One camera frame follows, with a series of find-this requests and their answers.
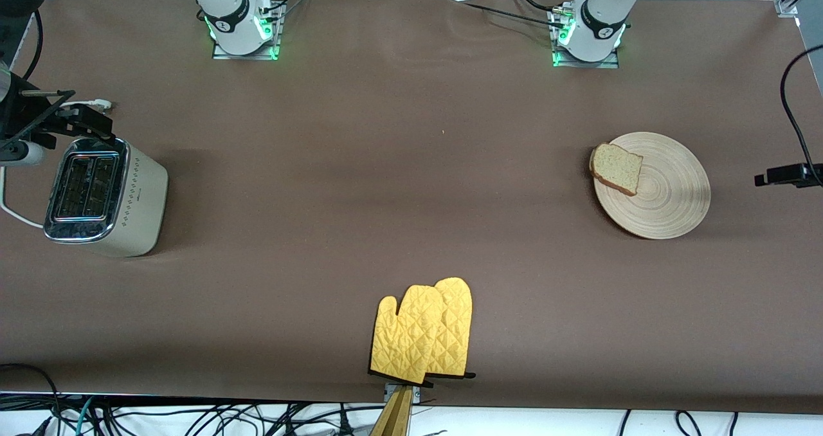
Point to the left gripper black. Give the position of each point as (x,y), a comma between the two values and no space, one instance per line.
(786,175)

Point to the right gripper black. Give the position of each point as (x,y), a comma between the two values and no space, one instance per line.
(20,116)

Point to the round wooden plate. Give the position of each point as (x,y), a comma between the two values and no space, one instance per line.
(669,191)

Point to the brown-crusted bread slice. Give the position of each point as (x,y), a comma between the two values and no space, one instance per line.
(617,166)

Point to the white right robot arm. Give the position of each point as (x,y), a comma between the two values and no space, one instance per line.
(225,11)

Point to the cream and chrome toaster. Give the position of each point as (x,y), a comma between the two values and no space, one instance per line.
(135,198)

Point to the brown table cover sheet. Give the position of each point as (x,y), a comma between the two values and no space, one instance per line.
(386,166)

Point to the yellow quilted oven mitt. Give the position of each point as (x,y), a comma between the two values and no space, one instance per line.
(458,320)
(405,339)

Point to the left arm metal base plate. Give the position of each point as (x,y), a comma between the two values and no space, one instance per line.
(604,65)

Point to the small metal bracket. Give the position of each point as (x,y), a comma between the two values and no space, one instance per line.
(418,394)

